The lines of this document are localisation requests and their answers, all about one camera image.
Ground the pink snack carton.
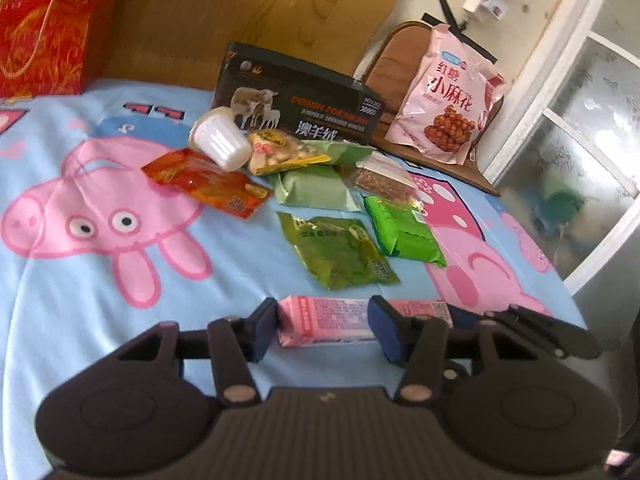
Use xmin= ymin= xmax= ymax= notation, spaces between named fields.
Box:
xmin=275 ymin=294 xmax=456 ymax=349

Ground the bright green snack packet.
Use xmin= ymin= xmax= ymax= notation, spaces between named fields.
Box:
xmin=364 ymin=196 xmax=447 ymax=268

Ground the olive green snack packet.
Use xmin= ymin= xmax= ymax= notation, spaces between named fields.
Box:
xmin=278 ymin=212 xmax=399 ymax=290

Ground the orange snack packet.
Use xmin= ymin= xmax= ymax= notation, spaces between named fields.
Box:
xmin=142 ymin=148 xmax=270 ymax=220

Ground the cartoon pig bed sheet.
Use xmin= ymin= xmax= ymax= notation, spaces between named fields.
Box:
xmin=1 ymin=80 xmax=585 ymax=479

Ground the clear brown snack packet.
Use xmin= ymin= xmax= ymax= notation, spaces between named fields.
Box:
xmin=340 ymin=152 xmax=418 ymax=205

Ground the pale green snack packet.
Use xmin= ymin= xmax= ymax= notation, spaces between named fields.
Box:
xmin=268 ymin=140 xmax=374 ymax=212

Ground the yellow nut snack packet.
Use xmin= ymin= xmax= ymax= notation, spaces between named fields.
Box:
xmin=247 ymin=129 xmax=331 ymax=176

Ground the white plastic cup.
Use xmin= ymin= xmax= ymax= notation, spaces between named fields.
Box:
xmin=188 ymin=106 xmax=253 ymax=172

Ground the white framed glass door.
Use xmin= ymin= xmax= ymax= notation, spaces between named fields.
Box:
xmin=486 ymin=0 xmax=639 ymax=295

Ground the black sheep-print cardboard box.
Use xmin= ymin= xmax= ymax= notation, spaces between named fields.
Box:
xmin=212 ymin=42 xmax=385 ymax=145

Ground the pink fried-twist snack bag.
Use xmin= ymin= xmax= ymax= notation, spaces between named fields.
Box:
xmin=385 ymin=24 xmax=506 ymax=165

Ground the brown seat cushion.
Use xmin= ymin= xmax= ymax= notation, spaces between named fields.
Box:
xmin=362 ymin=21 xmax=500 ymax=197

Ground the wooden headboard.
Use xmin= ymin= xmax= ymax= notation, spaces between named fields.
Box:
xmin=105 ymin=0 xmax=397 ymax=89

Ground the red gift bag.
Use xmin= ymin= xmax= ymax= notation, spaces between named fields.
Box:
xmin=1 ymin=0 xmax=117 ymax=99

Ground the white wall charger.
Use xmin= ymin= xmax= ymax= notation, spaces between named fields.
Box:
xmin=463 ymin=0 xmax=508 ymax=22

